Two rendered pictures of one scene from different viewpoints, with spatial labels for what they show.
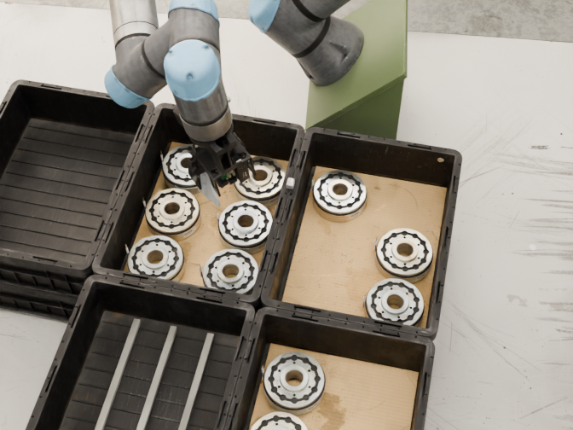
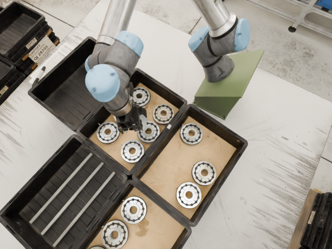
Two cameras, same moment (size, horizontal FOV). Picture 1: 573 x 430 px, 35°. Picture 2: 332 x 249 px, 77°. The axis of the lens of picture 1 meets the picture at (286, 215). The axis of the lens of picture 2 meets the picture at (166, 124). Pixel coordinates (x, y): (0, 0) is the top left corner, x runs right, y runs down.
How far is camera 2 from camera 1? 88 cm
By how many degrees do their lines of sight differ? 18
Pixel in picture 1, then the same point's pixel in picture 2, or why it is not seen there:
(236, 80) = (182, 62)
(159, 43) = (103, 55)
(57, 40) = not seen: hidden behind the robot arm
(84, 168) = not seen: hidden behind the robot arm
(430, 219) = (222, 160)
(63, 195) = not seen: hidden behind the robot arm
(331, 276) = (171, 167)
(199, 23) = (122, 54)
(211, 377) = (106, 190)
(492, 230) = (248, 166)
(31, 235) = (73, 100)
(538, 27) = (306, 71)
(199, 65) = (102, 85)
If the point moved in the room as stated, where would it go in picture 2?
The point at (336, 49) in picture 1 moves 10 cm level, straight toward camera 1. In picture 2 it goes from (219, 69) to (210, 86)
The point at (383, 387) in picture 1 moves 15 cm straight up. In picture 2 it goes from (167, 227) to (168, 232)
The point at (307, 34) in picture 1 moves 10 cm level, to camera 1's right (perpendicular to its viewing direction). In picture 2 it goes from (209, 60) to (229, 67)
